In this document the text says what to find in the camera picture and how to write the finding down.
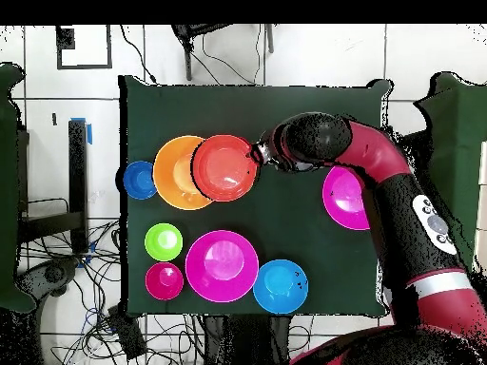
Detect black power brick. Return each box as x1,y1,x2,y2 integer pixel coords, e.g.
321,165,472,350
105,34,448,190
107,304,148,361

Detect large pink bowl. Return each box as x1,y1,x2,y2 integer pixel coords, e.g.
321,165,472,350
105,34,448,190
321,164,371,232
185,229,261,304

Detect grey office chair base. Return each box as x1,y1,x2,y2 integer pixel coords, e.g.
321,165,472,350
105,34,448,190
16,257,81,298

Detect orange-red bowl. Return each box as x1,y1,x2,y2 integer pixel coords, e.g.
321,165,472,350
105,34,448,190
190,134,261,202

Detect black cable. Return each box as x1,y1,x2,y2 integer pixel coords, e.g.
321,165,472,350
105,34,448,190
119,24,158,84

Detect large orange bowl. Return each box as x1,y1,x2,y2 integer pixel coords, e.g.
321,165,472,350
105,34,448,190
152,135,214,211

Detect blue tape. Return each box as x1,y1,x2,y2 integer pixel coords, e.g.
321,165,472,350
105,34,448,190
69,117,93,146

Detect light blue bowl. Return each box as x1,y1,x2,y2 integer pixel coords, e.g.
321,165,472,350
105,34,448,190
252,259,310,316

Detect dark green tablecloth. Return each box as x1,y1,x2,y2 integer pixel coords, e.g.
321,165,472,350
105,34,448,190
118,74,393,318

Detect black bench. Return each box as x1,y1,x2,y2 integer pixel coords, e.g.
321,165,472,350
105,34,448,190
16,119,89,255

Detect white boxes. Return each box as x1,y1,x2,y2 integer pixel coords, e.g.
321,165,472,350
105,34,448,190
473,139,487,275

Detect small dark blue bowl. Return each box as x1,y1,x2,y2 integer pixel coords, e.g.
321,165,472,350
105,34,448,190
122,160,158,201

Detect tangle of cables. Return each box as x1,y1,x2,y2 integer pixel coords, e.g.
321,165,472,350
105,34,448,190
18,218,206,365

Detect green-covered side table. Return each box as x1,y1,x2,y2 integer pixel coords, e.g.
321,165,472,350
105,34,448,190
413,72,487,275
0,63,37,314

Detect small green bowl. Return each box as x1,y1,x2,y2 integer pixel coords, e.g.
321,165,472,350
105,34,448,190
144,222,185,262

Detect small crimson bowl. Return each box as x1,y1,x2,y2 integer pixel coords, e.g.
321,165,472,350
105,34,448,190
145,261,185,301

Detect black square frame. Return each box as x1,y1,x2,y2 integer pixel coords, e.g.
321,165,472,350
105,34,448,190
55,24,114,70

